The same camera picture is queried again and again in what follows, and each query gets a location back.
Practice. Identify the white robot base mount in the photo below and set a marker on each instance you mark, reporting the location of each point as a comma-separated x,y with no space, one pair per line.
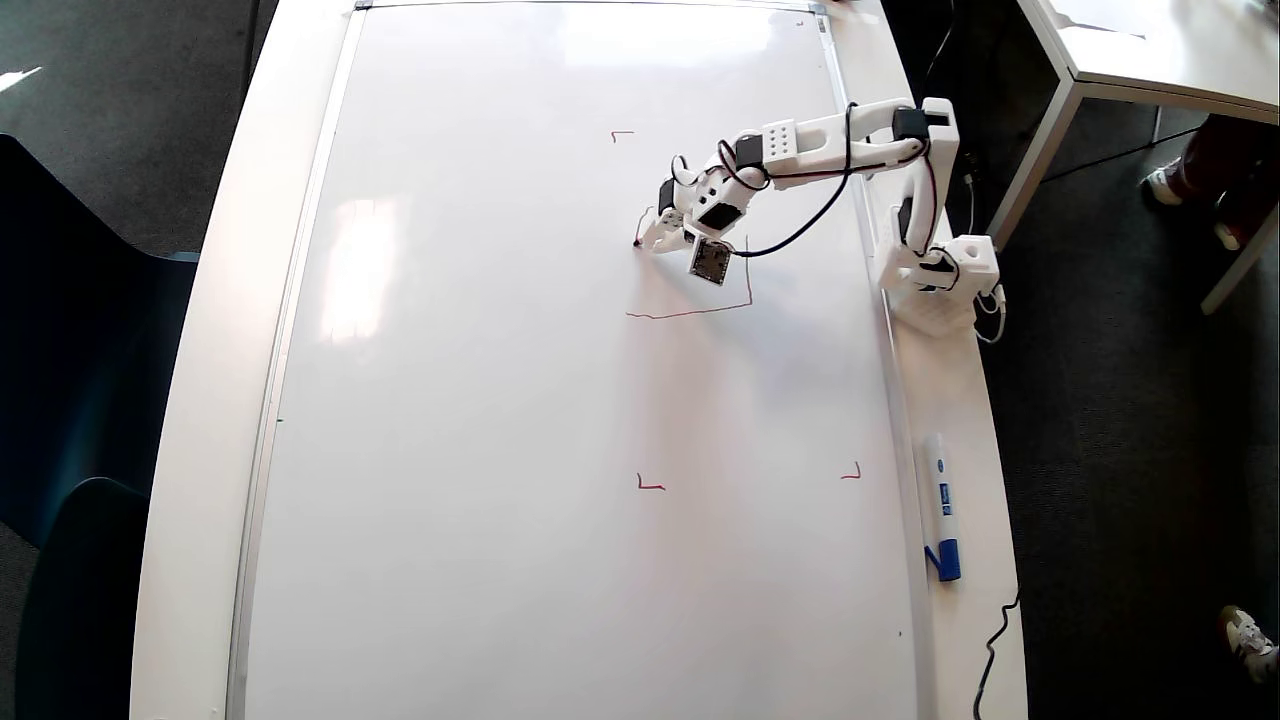
935,315

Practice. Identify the dark red trouser leg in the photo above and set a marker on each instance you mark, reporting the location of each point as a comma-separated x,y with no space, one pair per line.
1225,165

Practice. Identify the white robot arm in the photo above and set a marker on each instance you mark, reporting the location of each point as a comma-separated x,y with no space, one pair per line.
820,140

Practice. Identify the white grey sneaker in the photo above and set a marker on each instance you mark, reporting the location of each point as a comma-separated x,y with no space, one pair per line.
1250,645

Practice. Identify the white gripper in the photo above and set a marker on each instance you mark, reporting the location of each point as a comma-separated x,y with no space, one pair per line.
662,231

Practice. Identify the dark blue chair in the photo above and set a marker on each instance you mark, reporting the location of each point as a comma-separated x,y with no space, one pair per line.
85,600
80,350

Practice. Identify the white side table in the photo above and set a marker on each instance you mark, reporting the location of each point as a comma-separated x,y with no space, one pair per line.
1180,50

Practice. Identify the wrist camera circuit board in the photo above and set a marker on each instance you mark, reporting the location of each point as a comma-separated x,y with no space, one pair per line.
711,261

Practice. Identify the white whiteboard with metal frame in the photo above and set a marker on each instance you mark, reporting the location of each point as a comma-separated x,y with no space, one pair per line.
550,450

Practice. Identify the blue whiteboard marker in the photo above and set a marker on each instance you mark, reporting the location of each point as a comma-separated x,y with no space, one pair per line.
941,500

